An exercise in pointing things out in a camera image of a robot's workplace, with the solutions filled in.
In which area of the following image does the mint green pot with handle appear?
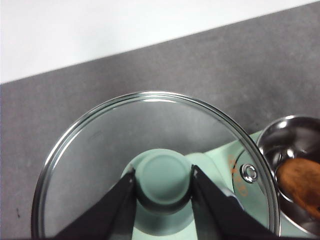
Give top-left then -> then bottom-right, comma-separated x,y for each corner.
256,115 -> 320,237

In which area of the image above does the mint green breakfast maker base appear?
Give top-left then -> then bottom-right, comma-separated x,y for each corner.
184,131 -> 320,240

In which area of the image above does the brown potato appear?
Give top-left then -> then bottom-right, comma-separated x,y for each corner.
276,158 -> 320,218

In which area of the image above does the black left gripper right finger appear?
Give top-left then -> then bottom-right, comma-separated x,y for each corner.
191,164 -> 281,240

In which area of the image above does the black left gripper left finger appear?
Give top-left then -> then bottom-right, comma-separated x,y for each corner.
53,167 -> 137,240

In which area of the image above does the glass pot lid green knob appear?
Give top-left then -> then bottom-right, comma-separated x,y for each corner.
31,91 -> 280,240

